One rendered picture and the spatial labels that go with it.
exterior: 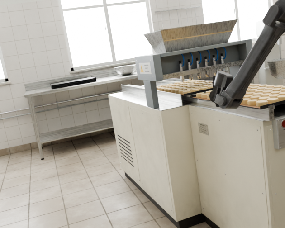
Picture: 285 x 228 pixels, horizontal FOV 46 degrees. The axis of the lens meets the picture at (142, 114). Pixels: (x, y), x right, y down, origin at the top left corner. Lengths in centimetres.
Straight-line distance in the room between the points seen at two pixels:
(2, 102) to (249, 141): 410
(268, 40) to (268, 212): 84
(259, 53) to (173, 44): 95
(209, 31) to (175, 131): 68
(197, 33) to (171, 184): 98
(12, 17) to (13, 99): 116
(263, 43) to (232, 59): 112
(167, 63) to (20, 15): 339
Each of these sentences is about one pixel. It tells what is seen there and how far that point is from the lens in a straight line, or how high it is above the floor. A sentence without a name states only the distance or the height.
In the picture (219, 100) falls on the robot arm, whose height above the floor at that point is 98.
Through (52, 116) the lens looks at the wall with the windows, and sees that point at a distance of 522.
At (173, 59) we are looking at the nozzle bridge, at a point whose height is 113.
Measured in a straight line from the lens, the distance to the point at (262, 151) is 161.
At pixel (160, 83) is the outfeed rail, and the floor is 88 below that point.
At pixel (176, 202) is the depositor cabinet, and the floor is 22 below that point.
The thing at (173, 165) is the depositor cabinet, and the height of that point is 47.
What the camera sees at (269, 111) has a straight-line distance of 153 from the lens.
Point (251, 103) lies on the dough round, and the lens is 158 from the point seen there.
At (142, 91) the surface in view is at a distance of 273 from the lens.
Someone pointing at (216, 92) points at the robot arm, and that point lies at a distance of 140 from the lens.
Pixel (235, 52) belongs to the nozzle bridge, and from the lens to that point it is 240.
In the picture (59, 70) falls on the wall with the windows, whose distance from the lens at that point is 517.
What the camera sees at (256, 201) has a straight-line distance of 178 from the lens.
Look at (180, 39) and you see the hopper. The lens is 215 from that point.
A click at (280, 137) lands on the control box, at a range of 160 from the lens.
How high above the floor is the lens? 123
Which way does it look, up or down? 11 degrees down
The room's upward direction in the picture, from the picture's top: 9 degrees counter-clockwise
